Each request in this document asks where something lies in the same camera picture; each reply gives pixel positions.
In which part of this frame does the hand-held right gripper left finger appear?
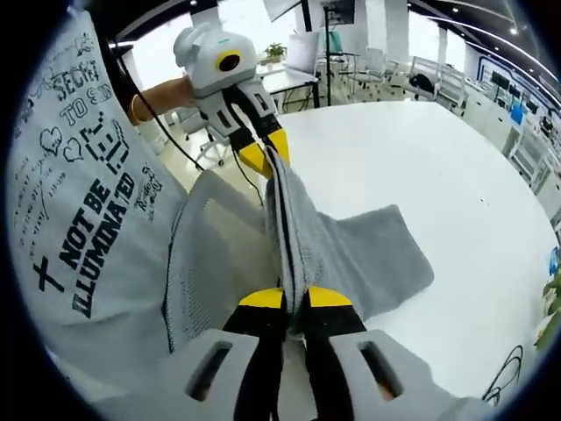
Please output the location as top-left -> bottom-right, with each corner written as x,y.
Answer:
94,287 -> 289,421

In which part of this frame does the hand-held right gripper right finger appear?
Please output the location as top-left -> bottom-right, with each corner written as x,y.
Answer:
302,284 -> 501,421

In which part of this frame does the grey towel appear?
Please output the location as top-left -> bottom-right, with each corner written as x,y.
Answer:
262,146 -> 436,343

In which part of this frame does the white swivel chair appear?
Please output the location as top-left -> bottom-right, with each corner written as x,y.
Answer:
181,109 -> 230,170

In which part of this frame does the white desk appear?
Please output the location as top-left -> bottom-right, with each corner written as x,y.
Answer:
257,65 -> 322,96

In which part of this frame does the small potted plant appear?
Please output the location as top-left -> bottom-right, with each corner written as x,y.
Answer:
262,41 -> 289,68

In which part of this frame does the black monitor stand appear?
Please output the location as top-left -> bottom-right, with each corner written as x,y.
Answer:
301,0 -> 337,107

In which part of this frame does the white printed t-shirt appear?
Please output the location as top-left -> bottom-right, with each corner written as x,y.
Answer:
8,8 -> 195,398

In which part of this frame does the black backpack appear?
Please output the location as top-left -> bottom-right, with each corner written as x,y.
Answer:
408,73 -> 436,94

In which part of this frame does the white table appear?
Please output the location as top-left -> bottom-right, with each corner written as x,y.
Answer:
271,101 -> 561,407

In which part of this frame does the potted green plant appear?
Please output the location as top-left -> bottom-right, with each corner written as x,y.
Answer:
532,270 -> 561,353

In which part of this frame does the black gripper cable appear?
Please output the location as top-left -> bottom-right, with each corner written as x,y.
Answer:
98,21 -> 207,173

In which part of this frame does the black cable coil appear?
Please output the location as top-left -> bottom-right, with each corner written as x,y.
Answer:
480,344 -> 526,408

